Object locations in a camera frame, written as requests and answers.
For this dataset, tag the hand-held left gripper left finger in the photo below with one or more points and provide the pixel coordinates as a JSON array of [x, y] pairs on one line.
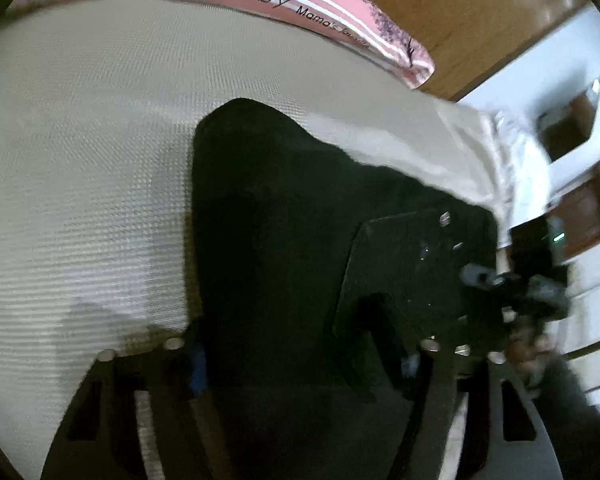
[[198, 372]]

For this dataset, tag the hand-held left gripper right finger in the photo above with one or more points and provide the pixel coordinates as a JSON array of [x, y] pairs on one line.
[[411, 366]]

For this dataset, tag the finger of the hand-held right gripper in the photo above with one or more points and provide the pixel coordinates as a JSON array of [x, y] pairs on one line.
[[420, 270]]

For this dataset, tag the black pants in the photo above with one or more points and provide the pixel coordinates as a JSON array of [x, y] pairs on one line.
[[280, 270]]

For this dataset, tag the person's right forearm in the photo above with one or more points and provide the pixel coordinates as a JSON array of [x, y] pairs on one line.
[[580, 425]]

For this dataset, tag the person's right hand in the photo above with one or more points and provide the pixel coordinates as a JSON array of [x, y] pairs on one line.
[[527, 355]]

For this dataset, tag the brown wooden cabinet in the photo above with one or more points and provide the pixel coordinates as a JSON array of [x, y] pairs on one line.
[[587, 200]]

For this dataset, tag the white bed sheet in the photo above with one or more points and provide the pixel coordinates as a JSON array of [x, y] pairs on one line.
[[505, 160]]

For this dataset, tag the brown open box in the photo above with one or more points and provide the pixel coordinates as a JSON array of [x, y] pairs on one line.
[[570, 120]]

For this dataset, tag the beige waffle bed mat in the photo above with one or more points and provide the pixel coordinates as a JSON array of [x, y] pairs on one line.
[[90, 185]]

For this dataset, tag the wooden headboard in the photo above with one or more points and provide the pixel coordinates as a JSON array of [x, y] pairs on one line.
[[480, 15]]

